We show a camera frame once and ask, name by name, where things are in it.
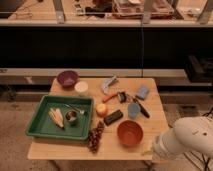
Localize light blue grey towel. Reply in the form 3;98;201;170
101;76;118;95

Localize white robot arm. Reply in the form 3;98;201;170
141;116;213;159

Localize orange brown bowl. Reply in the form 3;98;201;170
117;120;143;147

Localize wooden table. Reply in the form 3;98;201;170
28;78;169;162

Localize black rectangular block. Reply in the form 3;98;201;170
104;110;123;126

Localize bunch of dark grapes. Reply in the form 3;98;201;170
87;121;105;154

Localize yellow orange apple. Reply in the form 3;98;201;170
96;103;108;117

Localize metal spoon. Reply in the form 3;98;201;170
65;104;85;115

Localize small metal cup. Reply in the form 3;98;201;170
65;110;78;126

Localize white cup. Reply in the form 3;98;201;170
74;81;88;96

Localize green plastic tray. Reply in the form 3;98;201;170
26;95;93;141

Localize corn cob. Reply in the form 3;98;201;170
48;108;64;128

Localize purple bowl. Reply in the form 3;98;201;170
57;70;78;88

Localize orange handled brush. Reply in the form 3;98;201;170
102;92;127;103

